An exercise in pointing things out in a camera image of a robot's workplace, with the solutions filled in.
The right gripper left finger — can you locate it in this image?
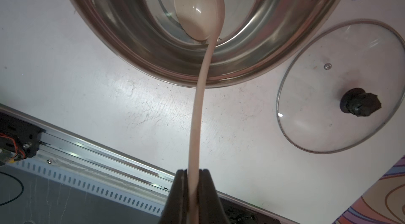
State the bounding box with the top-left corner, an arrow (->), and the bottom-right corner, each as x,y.
158,170 -> 189,224

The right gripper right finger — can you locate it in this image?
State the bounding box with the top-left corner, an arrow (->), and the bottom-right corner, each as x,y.
198,169 -> 229,224

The glass pot lid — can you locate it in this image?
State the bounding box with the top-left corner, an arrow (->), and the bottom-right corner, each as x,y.
276,19 -> 405,154

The stainless steel pot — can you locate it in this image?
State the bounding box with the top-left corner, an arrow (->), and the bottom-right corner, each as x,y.
70,0 -> 340,88

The beige plastic ladle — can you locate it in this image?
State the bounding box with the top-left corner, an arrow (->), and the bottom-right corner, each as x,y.
174,0 -> 225,224

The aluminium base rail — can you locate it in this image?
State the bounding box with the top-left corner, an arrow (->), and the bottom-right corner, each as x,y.
0,103 -> 298,224

